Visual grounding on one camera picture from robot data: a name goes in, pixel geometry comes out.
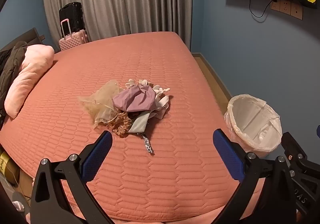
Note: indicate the trash bin with white liner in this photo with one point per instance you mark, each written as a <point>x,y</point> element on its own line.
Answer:
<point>252,119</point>

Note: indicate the pink pillow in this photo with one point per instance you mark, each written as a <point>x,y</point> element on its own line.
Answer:
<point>27,74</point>

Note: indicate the dark headboard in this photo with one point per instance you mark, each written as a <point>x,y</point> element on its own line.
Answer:
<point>30,35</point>

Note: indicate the white cotton glove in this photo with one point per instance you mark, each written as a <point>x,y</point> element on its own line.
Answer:
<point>161,102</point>
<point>133,82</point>

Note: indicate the gold box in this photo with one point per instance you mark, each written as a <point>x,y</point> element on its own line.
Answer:
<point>7,166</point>

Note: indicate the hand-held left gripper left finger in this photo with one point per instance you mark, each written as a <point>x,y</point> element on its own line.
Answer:
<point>100,150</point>

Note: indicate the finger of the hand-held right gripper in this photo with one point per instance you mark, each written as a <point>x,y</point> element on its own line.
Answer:
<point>318,131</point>
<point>292,149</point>

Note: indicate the leopard print satin scrunchie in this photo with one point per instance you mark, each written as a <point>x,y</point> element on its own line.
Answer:
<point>148,144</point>

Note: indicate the beige organza bag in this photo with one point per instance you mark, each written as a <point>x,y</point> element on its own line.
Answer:
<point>102,101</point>

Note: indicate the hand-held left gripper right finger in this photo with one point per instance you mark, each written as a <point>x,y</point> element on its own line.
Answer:
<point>226,151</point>

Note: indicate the dark jacket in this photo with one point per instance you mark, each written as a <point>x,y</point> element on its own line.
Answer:
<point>10,64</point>

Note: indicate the wall socket panel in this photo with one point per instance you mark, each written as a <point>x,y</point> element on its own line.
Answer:
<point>287,8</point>

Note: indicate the pink suitcase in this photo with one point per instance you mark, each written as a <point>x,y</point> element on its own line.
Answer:
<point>72,40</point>

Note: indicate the black suitcase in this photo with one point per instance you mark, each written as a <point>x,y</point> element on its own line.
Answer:
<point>72,15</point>

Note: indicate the brown cardboard piece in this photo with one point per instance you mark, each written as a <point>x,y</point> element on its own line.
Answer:
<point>150,84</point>

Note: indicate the beige scrunchie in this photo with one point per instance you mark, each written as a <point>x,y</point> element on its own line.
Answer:
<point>121,127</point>

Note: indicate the pink quilted bed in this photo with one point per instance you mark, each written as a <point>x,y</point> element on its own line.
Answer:
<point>155,59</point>

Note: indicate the purple cloth cap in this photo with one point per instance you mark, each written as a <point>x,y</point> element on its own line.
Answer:
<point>135,99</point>

